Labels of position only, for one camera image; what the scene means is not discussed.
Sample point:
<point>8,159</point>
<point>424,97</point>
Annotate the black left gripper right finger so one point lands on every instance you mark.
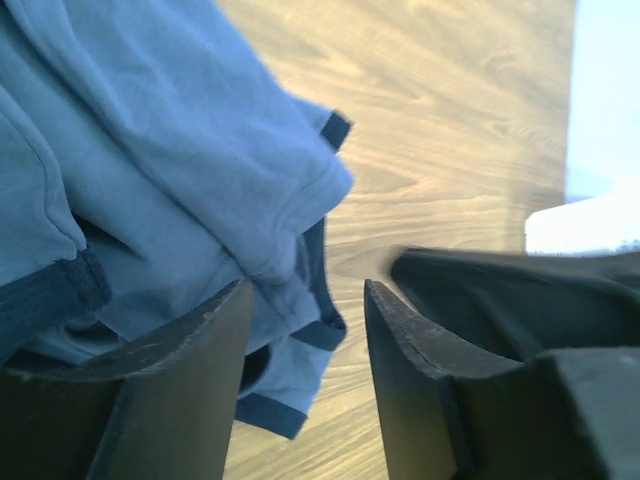
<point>504,366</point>

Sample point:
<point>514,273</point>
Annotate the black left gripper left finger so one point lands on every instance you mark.
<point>160,407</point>

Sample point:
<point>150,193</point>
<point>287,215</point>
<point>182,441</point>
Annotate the blue tank top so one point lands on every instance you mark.
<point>148,159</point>

